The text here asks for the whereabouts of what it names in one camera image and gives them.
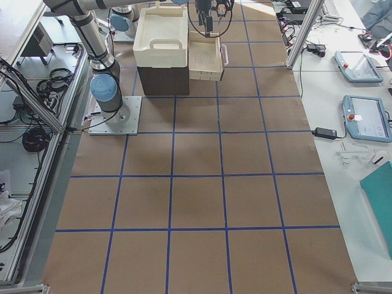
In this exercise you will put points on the black power adapter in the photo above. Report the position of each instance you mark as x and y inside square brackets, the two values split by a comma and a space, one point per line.
[324, 133]

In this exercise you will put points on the brown wooden drawer cabinet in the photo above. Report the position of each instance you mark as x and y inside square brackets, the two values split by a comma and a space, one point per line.
[164, 81]

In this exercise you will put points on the teal box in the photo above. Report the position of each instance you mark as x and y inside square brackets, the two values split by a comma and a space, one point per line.
[377, 187]

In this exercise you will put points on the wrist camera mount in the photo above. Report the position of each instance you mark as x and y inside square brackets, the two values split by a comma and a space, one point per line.
[221, 7]

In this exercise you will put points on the blue teach pendant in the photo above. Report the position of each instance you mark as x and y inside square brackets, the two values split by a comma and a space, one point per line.
[357, 67]
[365, 118]

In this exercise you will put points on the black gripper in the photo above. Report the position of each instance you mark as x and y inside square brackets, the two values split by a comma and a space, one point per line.
[203, 5]

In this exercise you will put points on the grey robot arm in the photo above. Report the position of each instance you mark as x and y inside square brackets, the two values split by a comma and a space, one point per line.
[102, 62]
[124, 19]

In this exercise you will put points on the wooden drawer with white handle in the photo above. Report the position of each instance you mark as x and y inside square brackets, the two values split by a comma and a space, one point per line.
[207, 57]

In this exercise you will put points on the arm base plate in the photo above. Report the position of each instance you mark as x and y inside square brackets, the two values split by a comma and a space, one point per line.
[125, 122]

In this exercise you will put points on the white plastic tray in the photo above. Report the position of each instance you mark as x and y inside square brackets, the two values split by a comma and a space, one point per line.
[161, 40]

